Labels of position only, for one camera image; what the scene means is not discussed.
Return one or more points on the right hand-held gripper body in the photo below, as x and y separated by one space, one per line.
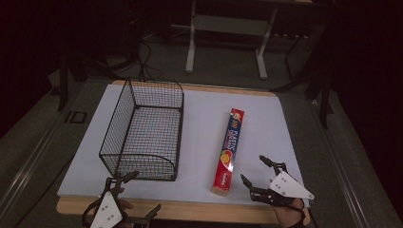
288 188

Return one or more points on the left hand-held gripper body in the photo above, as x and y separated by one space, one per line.
107 210

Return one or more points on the red and blue wrap box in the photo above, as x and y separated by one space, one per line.
230 148

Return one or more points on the person's left hand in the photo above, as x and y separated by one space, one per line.
126 204

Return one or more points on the person's right hand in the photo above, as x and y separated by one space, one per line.
293 215

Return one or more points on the white table mat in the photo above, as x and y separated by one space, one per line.
202 126

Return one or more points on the black metal stand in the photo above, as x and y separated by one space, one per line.
320 79
62 82

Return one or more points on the grey floor rail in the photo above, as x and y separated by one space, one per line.
28 164
339 164

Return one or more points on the black rectangular floor bracket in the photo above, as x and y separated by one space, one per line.
75 117

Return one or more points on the white metal desk frame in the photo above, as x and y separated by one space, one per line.
228 25

